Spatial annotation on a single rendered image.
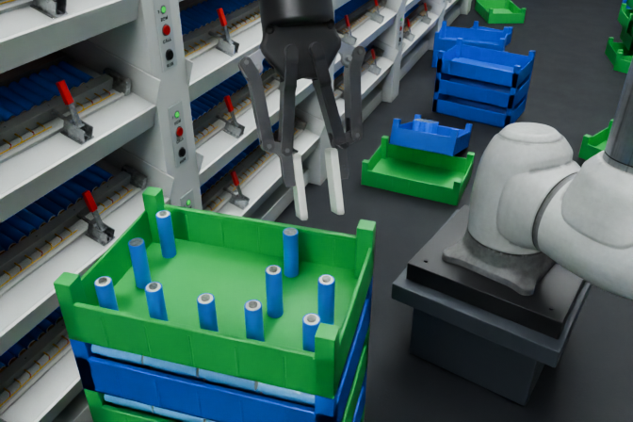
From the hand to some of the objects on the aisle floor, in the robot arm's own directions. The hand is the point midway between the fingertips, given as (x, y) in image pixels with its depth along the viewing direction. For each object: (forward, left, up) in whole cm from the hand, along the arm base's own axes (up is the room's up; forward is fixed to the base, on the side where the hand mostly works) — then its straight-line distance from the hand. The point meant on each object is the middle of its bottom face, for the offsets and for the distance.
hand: (316, 185), depth 64 cm
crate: (+46, -108, -55) cm, 130 cm away
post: (+96, -155, -51) cm, 190 cm away
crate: (+49, -122, -49) cm, 140 cm away
